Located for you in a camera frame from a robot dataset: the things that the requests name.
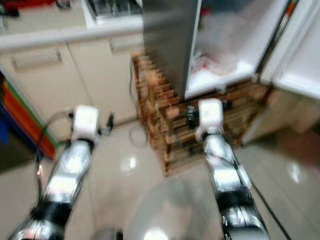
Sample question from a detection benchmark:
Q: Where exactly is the grey steel mini fridge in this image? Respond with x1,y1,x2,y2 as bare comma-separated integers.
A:
142,0,298,100

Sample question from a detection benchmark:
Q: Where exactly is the white fridge door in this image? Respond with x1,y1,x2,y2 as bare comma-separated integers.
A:
260,0,320,98

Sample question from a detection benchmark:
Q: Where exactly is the black fridge power cord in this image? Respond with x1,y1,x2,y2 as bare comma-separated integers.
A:
127,75,149,149

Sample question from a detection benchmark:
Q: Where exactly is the wooden wine rack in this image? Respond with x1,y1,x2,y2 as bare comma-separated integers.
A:
130,52,271,177

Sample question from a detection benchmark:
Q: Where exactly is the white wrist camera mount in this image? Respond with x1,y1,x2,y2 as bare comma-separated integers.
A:
71,105,100,143
195,98,225,141

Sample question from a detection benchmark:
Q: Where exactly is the blue plastic crate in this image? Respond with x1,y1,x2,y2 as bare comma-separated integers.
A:
0,75,8,146

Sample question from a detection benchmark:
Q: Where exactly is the beige kitchen cabinet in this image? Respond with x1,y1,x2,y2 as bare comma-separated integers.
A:
0,32,146,146

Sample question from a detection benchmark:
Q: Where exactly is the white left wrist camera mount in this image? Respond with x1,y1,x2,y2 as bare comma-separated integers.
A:
71,105,100,143

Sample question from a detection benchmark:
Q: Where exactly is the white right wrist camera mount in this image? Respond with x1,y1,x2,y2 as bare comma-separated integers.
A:
195,98,225,141

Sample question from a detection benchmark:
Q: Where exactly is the steel gas hob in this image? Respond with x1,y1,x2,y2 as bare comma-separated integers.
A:
85,0,143,23

